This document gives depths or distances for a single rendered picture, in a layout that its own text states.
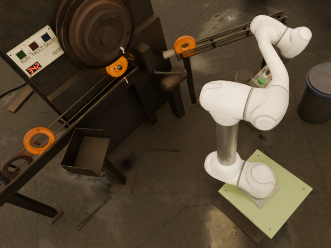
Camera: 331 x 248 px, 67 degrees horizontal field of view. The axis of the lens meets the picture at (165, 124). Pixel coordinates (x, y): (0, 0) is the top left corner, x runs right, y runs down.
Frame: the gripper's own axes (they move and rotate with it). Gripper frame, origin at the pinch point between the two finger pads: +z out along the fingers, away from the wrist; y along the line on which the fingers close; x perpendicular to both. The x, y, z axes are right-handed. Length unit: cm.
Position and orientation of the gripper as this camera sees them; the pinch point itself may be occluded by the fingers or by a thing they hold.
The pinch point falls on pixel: (267, 74)
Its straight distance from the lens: 174.6
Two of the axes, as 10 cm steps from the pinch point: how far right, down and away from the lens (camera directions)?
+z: -0.5, 2.9, 9.6
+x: 7.0, 6.9, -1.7
